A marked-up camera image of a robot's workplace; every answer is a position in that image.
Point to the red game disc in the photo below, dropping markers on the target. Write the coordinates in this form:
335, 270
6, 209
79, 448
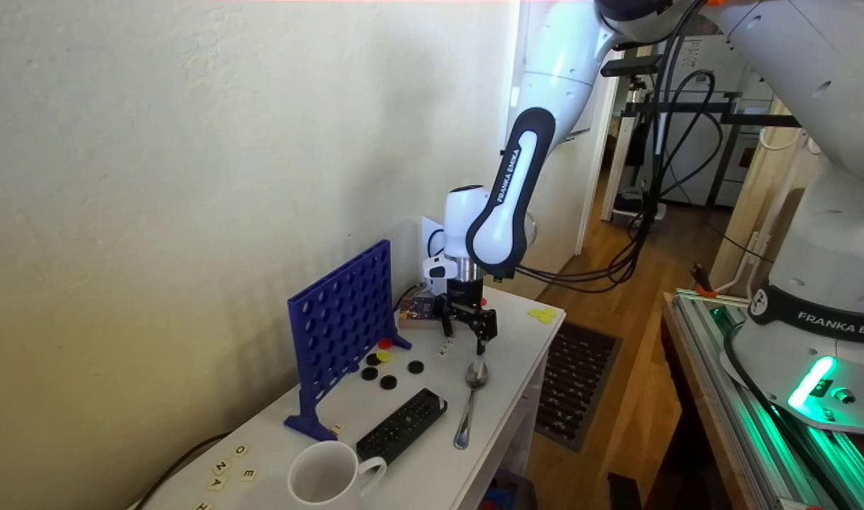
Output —
387, 345

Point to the grey metal cabinet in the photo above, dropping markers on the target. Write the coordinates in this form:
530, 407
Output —
700, 161

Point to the metal spoon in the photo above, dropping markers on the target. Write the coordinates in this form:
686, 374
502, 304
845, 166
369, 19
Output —
475, 374

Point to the blue connect four grid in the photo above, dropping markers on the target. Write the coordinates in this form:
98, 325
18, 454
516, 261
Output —
342, 315

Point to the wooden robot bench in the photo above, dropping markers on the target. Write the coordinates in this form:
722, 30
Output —
710, 414

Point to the small wooden letter block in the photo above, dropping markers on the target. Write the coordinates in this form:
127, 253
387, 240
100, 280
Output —
216, 486
203, 506
239, 448
249, 472
222, 465

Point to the black floor vent grate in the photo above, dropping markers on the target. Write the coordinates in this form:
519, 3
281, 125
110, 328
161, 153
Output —
576, 384

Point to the black game disc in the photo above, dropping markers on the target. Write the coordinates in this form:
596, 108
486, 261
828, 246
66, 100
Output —
369, 374
389, 382
414, 367
375, 359

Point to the yellow game disc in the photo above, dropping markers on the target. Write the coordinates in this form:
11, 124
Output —
543, 311
547, 318
384, 353

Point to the white plastic container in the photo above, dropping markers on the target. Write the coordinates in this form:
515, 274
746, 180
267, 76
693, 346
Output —
433, 241

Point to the white ceramic mug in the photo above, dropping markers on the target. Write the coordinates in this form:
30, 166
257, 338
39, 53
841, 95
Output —
321, 472

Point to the beige wooden cabinet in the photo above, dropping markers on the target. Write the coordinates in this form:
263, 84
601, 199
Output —
746, 209

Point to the white floor device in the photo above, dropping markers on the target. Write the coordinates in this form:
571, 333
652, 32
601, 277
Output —
632, 212

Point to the black remote control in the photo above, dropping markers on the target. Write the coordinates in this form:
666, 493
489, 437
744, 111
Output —
404, 425

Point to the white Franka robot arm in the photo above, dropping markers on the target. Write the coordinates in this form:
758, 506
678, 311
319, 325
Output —
828, 265

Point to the purple book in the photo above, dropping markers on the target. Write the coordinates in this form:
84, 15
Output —
420, 311

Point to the aluminium rail frame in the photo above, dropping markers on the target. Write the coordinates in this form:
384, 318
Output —
781, 454

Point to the white side table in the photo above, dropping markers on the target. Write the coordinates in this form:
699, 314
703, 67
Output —
420, 472

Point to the black metal frame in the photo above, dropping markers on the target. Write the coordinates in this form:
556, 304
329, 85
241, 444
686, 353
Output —
681, 107

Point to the colourful game box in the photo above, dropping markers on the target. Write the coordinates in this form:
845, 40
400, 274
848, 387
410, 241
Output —
506, 498

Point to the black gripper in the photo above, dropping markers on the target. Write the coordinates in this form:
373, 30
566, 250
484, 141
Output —
467, 298

